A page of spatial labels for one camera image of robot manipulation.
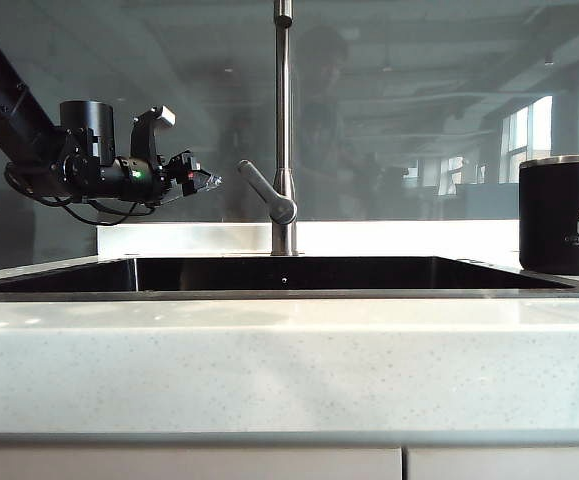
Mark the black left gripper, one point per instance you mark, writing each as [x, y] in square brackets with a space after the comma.
[181, 172]

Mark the brushed steel faucet lever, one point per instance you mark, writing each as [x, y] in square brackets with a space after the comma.
[264, 192]

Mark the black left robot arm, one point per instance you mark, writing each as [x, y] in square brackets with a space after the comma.
[14, 115]

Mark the brushed steel faucet pipe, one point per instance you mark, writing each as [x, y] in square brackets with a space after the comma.
[283, 125]

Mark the black sink basin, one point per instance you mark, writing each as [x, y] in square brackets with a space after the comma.
[289, 272]

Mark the beige cabinet front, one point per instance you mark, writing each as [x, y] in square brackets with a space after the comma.
[184, 465]
[506, 465]

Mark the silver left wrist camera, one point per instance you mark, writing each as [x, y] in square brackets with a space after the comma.
[169, 115]

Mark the black left camera mount bracket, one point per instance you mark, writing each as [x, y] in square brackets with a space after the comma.
[144, 137]

